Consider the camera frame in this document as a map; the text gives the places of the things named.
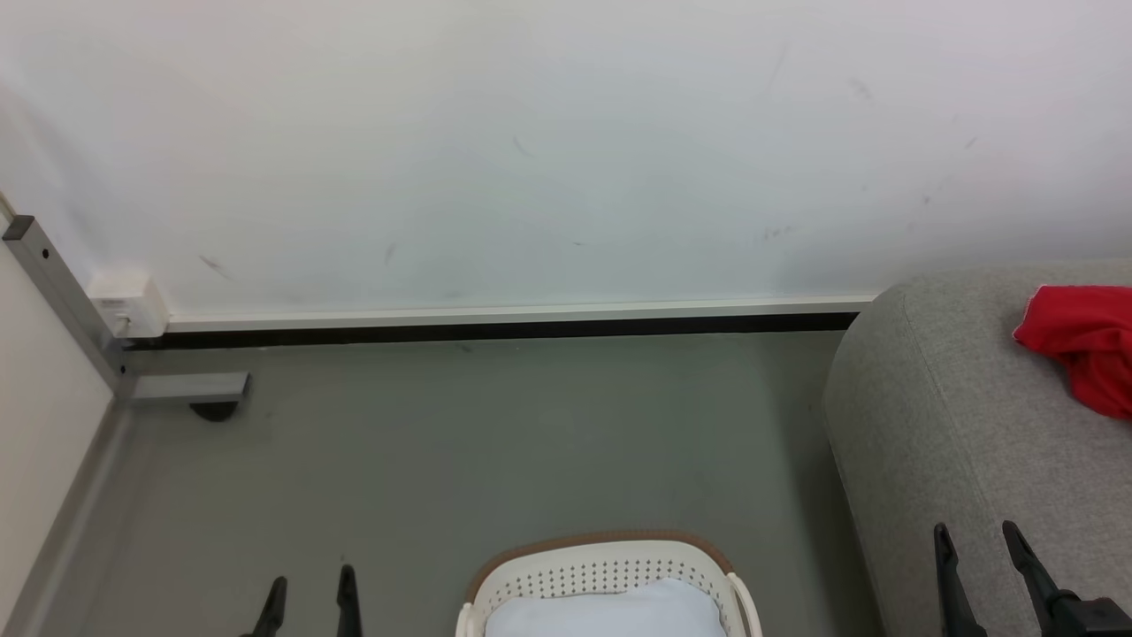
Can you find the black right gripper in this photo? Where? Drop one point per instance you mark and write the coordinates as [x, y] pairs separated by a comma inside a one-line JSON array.
[[1092, 619]]

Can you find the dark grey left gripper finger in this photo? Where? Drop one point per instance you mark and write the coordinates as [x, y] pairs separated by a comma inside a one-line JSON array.
[[273, 610], [348, 606]]

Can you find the red garment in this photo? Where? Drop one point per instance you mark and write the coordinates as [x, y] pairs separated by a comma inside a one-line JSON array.
[[1088, 345]]

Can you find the white perforated laundry basket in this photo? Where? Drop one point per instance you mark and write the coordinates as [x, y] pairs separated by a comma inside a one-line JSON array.
[[601, 575]]

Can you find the grey fabric sofa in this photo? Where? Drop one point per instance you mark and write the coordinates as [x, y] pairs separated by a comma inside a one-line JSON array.
[[955, 425]]

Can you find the white garment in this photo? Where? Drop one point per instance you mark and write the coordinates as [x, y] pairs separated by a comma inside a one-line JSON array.
[[610, 615]]

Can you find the black and white baseboard strip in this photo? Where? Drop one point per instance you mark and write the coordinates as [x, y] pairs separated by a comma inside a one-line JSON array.
[[495, 333]]

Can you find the black round frame foot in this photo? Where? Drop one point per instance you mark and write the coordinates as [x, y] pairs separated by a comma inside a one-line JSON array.
[[215, 411]]

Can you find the small white wall box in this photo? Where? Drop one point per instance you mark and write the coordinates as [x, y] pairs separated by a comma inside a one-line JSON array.
[[128, 301]]

